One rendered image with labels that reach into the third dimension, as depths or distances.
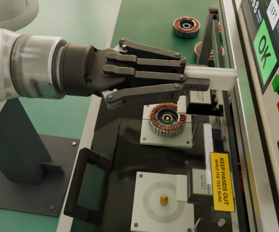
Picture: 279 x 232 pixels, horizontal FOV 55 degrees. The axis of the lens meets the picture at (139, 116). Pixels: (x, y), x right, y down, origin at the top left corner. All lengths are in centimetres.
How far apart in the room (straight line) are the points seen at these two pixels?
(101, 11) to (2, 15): 187
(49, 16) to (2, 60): 244
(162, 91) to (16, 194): 141
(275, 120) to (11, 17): 83
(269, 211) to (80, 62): 30
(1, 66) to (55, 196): 126
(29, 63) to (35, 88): 3
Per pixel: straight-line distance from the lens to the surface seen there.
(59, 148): 173
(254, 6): 57
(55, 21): 273
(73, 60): 36
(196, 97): 71
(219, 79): 38
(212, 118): 80
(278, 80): 41
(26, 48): 39
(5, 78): 39
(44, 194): 162
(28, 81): 38
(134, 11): 133
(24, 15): 102
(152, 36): 118
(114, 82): 36
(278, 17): 46
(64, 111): 191
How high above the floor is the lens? 145
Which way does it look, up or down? 53 degrees down
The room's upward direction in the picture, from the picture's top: straight up
